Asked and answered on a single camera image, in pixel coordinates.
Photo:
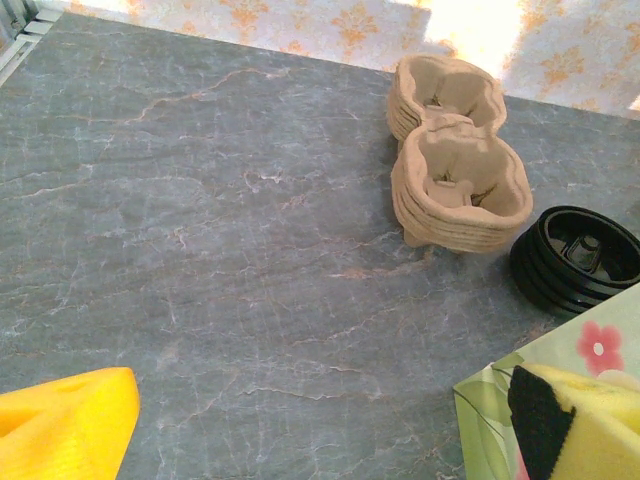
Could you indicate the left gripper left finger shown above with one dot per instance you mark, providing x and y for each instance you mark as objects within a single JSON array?
[{"x": 60, "y": 430}]

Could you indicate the stack of black lids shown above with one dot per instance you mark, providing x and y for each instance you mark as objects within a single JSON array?
[{"x": 550, "y": 280}]

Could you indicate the aluminium side rail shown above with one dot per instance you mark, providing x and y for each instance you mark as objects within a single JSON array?
[{"x": 25, "y": 40}]

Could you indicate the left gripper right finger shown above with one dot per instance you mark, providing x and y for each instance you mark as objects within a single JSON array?
[{"x": 590, "y": 430}]

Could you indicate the stack of pulp cup carriers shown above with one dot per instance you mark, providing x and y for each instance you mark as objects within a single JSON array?
[{"x": 450, "y": 200}]

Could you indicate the white printed paper bag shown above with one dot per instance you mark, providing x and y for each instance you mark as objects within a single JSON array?
[{"x": 485, "y": 425}]

